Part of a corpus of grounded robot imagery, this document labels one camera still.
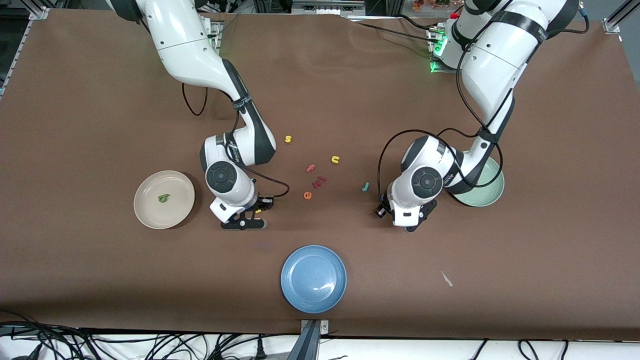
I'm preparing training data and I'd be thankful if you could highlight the blue plate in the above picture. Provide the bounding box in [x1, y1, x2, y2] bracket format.
[280, 244, 347, 314]

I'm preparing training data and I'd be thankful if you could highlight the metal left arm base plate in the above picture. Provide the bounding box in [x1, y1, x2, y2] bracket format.
[429, 27, 463, 75]

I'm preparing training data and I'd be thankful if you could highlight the black table cable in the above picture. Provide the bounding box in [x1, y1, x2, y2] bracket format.
[397, 14, 440, 33]
[350, 20, 435, 45]

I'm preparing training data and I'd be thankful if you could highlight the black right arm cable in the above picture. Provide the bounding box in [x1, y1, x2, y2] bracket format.
[181, 82, 291, 200]

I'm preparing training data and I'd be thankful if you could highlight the grey metal camera mount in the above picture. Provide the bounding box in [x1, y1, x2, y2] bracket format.
[287, 319, 331, 360]

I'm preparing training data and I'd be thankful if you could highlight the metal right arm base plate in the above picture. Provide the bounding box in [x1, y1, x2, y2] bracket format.
[200, 17, 223, 53]

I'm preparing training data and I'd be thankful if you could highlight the beige brown plate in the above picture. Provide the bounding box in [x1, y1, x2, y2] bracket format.
[133, 170, 196, 230]

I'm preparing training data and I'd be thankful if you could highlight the pale green plate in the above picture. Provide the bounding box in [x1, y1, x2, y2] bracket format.
[452, 156, 505, 208]

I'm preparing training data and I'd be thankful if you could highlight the brown table cover sheet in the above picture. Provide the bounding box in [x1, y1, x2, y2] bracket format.
[0, 9, 640, 342]

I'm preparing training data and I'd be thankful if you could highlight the grey metal box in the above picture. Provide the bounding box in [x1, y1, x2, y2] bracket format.
[291, 0, 366, 15]

